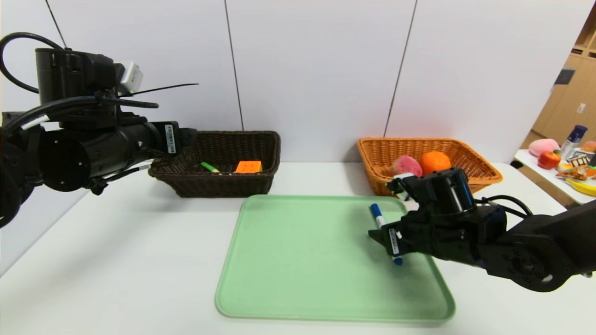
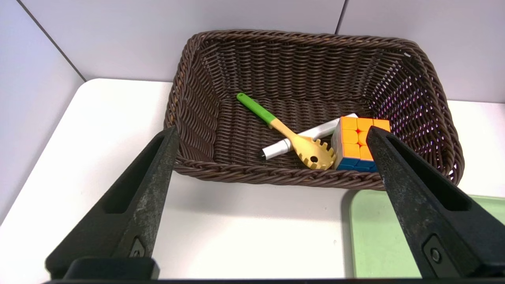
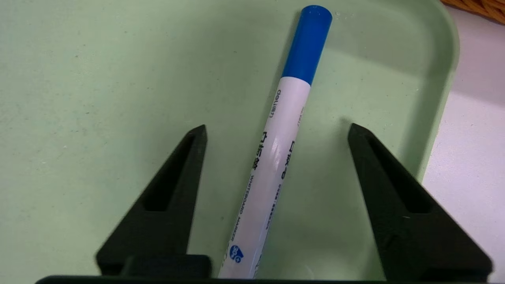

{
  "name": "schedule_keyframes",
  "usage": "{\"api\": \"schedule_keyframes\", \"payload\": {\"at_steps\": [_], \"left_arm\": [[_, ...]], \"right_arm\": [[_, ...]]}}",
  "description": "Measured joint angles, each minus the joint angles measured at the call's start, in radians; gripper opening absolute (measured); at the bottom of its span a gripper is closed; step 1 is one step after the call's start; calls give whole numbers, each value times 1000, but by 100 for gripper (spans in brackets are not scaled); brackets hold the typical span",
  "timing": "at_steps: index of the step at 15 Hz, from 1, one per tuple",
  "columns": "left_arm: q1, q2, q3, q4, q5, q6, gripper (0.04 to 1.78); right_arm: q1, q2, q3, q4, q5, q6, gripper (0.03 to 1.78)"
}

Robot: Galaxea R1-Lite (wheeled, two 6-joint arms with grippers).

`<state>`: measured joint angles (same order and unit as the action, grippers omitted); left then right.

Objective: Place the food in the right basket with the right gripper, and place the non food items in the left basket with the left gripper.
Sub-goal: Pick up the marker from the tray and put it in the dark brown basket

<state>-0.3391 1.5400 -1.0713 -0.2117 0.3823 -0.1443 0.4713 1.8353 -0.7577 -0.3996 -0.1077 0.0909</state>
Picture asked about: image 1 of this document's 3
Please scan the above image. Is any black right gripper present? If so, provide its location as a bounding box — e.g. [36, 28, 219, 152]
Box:
[367, 211, 436, 258]

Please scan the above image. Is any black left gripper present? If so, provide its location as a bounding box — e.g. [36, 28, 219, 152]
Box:
[115, 121, 198, 162]

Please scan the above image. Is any white marker with blue cap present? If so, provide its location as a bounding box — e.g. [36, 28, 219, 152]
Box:
[369, 203, 404, 266]

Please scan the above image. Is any red peach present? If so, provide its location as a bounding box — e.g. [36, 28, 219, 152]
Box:
[392, 155, 423, 177]

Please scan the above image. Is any orange fruit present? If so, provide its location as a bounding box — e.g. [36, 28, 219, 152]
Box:
[419, 151, 451, 175]

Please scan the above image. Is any dark brown wicker basket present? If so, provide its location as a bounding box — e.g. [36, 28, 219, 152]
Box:
[149, 131, 281, 198]

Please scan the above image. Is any orange wicker basket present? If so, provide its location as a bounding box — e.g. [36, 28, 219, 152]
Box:
[357, 138, 503, 198]

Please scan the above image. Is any black zip tie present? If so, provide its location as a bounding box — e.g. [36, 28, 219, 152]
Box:
[122, 83, 200, 97]

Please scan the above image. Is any light green plastic tray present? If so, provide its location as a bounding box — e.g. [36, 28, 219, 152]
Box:
[215, 194, 456, 322]

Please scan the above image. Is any white side table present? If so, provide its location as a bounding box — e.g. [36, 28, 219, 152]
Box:
[512, 150, 596, 206]

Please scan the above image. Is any red toy apple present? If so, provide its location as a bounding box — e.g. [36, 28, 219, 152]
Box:
[537, 151, 561, 171]

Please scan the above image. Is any pink plush toy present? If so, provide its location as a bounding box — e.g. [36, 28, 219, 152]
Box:
[528, 140, 559, 158]

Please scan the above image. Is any orange snack packet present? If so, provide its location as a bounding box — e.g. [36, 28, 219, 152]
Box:
[555, 165, 596, 181]

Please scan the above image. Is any yellow banana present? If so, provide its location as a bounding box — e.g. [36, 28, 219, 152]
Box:
[564, 179, 596, 198]

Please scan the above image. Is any white bottle with blue cap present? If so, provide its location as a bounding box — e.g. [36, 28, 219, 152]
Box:
[560, 126, 587, 159]

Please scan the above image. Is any light wooden cabinet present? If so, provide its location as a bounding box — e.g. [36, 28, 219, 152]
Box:
[531, 2, 596, 145]

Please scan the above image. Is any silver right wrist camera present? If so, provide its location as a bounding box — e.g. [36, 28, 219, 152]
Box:
[386, 172, 420, 201]

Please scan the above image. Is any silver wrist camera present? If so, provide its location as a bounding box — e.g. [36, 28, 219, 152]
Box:
[386, 172, 420, 201]
[116, 62, 143, 97]

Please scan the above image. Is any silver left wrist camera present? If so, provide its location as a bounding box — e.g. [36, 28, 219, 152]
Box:
[116, 62, 143, 97]

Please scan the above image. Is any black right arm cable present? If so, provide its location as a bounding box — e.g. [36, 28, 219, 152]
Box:
[475, 194, 534, 219]

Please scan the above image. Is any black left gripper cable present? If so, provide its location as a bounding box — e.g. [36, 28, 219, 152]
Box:
[0, 32, 66, 94]

